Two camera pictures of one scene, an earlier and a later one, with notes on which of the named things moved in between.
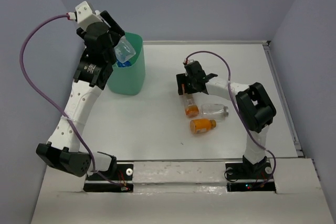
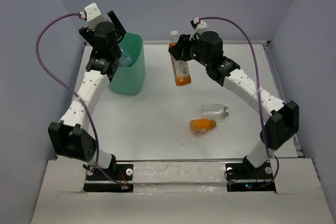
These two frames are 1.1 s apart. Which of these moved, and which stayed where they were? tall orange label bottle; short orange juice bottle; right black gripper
Moved: tall orange label bottle; right black gripper
Stayed: short orange juice bottle
